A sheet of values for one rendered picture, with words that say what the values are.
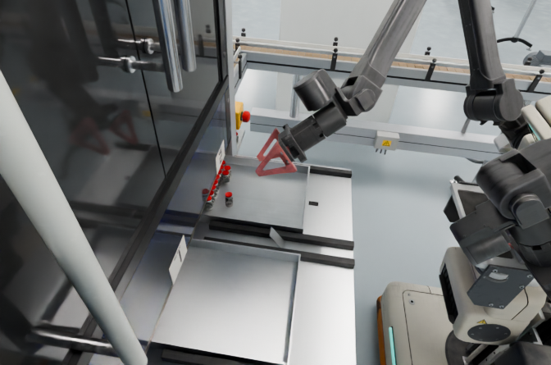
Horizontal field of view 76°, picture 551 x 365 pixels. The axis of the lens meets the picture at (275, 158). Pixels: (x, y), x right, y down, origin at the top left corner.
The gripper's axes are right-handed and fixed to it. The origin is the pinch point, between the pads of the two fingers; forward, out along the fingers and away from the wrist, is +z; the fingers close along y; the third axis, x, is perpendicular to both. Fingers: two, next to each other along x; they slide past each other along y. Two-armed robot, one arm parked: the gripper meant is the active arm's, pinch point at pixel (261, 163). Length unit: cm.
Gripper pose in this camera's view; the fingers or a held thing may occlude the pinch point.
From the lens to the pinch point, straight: 74.7
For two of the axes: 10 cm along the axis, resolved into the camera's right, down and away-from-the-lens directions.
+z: -8.3, 5.3, 1.5
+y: 0.2, 3.0, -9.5
